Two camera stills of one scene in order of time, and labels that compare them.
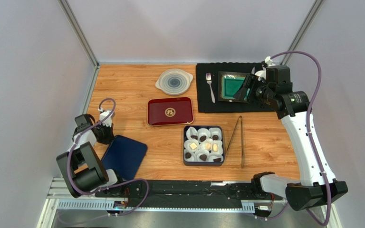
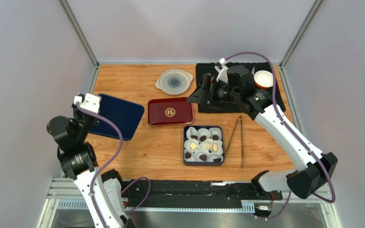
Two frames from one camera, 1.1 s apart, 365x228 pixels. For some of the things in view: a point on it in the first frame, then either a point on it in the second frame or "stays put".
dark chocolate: x=203 y=157 stays put
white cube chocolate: x=193 y=146 stays put
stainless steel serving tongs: x=240 y=118 stays put
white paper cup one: x=191 y=131 stays put
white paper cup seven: x=202 y=152 stays put
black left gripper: x=110 y=137 → x=75 y=109
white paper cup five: x=202 y=145 stays put
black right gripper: x=252 y=87 → x=206 y=91
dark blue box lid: x=125 y=156 → x=127 y=115
